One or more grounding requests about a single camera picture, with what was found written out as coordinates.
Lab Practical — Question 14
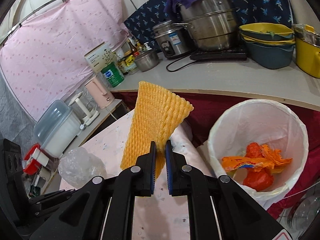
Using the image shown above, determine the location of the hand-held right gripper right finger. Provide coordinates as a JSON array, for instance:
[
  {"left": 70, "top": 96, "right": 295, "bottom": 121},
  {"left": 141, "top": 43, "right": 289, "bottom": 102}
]
[{"left": 165, "top": 140, "right": 292, "bottom": 240}]

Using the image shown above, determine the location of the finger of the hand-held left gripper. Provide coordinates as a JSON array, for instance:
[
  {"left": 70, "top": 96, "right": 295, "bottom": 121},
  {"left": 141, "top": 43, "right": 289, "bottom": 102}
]
[{"left": 27, "top": 189, "right": 79, "bottom": 217}]

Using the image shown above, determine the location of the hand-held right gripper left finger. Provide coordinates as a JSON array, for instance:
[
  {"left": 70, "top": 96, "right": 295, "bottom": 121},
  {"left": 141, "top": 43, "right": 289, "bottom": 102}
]
[{"left": 29, "top": 141, "right": 157, "bottom": 240}]

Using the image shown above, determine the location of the orange foam fruit net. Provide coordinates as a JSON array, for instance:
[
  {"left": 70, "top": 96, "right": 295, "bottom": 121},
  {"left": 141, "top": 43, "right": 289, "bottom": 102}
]
[{"left": 120, "top": 81, "right": 194, "bottom": 184}]

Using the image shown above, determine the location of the orange snack wrapper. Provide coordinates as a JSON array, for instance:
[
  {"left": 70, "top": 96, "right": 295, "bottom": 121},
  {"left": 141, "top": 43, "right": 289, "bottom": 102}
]
[{"left": 221, "top": 150, "right": 293, "bottom": 175}]

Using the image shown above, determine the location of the orange plastic bag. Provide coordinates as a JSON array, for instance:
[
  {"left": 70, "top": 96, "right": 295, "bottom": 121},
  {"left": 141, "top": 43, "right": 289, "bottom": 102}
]
[{"left": 246, "top": 142, "right": 274, "bottom": 189}]

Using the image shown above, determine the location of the white lined waste bin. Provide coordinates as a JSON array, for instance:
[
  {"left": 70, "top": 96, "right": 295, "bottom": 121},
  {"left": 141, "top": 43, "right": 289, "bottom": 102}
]
[{"left": 207, "top": 99, "right": 309, "bottom": 202}]

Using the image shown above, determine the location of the red box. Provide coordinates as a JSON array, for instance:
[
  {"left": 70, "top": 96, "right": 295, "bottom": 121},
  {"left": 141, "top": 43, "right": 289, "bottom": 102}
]
[{"left": 24, "top": 145, "right": 42, "bottom": 175}]

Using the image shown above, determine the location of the white jar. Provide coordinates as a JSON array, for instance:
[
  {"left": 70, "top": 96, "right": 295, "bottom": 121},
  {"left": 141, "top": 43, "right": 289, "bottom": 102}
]
[{"left": 32, "top": 148, "right": 50, "bottom": 167}]

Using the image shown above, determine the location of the grey quilted cloth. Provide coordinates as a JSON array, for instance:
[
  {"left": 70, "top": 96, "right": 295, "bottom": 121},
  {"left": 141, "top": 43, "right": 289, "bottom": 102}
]
[{"left": 0, "top": 72, "right": 38, "bottom": 150}]

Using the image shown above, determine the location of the crumpled clear plastic bag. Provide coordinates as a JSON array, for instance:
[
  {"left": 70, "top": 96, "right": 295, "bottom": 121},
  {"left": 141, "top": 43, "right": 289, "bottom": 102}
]
[{"left": 58, "top": 147, "right": 108, "bottom": 188}]

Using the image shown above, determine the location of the clear lidded plastic container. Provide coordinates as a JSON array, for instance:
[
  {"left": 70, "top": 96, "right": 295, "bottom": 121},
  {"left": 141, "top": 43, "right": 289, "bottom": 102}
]
[{"left": 34, "top": 100, "right": 82, "bottom": 158}]

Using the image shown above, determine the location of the pink speckled tablecloth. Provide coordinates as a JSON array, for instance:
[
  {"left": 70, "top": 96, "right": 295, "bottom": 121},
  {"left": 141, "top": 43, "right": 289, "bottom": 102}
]
[{"left": 59, "top": 110, "right": 213, "bottom": 240}]

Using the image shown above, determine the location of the dark red cloth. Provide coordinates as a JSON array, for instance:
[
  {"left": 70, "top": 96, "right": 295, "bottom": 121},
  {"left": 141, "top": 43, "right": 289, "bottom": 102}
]
[{"left": 114, "top": 91, "right": 320, "bottom": 220}]

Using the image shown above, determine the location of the low wooden side table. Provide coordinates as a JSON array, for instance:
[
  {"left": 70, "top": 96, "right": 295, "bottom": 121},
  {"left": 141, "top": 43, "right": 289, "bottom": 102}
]
[{"left": 42, "top": 99, "right": 133, "bottom": 195}]

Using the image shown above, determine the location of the white glass kettle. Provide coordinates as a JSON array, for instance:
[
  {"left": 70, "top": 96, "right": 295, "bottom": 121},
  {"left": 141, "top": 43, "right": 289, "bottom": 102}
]
[{"left": 68, "top": 92, "right": 100, "bottom": 127}]

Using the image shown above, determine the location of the pink electric kettle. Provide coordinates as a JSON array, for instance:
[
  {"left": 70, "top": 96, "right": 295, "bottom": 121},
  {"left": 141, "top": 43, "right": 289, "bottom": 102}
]
[{"left": 84, "top": 75, "right": 115, "bottom": 110}]

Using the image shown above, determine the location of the green tin can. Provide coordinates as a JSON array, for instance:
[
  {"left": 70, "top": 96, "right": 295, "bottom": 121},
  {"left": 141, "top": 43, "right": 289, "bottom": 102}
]
[{"left": 101, "top": 62, "right": 125, "bottom": 88}]

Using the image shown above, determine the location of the yellow label sauce jar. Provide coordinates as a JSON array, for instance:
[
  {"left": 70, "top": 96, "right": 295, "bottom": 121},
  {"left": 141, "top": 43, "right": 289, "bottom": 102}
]
[{"left": 124, "top": 55, "right": 138, "bottom": 74}]

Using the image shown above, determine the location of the steel bowl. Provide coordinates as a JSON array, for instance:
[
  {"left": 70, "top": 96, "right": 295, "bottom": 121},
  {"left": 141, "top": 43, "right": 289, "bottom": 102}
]
[{"left": 134, "top": 49, "right": 160, "bottom": 72}]

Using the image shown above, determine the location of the pink dotted curtain sheet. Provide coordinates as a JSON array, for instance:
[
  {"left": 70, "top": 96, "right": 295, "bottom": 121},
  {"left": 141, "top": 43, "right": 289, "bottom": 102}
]
[{"left": 0, "top": 0, "right": 133, "bottom": 120}]

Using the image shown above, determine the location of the white cardboard box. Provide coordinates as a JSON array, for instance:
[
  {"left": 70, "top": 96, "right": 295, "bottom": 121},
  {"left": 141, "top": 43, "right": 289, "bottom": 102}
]
[{"left": 84, "top": 42, "right": 118, "bottom": 74}]

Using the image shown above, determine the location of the black induction cooktop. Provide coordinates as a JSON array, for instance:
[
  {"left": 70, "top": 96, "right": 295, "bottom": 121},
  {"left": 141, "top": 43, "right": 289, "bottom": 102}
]
[{"left": 190, "top": 46, "right": 248, "bottom": 61}]

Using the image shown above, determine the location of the steel rice cooker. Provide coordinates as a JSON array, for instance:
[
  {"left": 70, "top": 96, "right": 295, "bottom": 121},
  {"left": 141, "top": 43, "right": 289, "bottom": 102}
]
[{"left": 152, "top": 20, "right": 192, "bottom": 59}]

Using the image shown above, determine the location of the clear glass pot lid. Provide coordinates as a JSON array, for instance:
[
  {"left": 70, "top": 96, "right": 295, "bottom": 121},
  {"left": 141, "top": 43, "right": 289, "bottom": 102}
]
[{"left": 287, "top": 195, "right": 320, "bottom": 233}]

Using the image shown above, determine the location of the large steel steamer pot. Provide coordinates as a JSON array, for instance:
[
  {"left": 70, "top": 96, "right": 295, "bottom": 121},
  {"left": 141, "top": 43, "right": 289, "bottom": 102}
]
[{"left": 172, "top": 0, "right": 240, "bottom": 52}]

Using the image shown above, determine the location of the yellow and blue basin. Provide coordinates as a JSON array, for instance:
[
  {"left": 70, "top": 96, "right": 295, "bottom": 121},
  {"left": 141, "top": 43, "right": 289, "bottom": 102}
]
[
  {"left": 241, "top": 36, "right": 295, "bottom": 70},
  {"left": 239, "top": 23, "right": 295, "bottom": 43}
]

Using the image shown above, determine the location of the yellow pot with glass lid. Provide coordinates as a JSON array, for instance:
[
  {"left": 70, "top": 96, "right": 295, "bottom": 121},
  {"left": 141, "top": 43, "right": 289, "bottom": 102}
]
[{"left": 292, "top": 24, "right": 320, "bottom": 78}]

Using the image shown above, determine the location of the navy printed cloth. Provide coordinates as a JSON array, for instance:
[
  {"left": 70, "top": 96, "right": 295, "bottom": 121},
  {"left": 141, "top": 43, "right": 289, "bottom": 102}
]
[{"left": 124, "top": 0, "right": 293, "bottom": 48}]

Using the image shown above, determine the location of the black power cable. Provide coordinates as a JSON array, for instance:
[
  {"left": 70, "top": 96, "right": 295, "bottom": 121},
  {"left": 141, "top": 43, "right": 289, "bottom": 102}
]
[{"left": 166, "top": 55, "right": 198, "bottom": 73}]

